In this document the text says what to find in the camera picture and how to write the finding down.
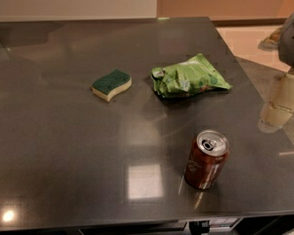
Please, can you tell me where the green yellow sponge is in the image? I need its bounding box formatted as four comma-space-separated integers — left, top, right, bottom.
91, 70, 131, 102

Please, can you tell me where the red coke can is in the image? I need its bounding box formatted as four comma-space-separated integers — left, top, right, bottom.
184, 129, 229, 190

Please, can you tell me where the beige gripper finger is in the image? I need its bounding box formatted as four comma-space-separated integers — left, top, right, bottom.
258, 68, 294, 133

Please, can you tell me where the green chip bag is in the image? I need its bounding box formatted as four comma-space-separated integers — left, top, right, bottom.
151, 54, 232, 99

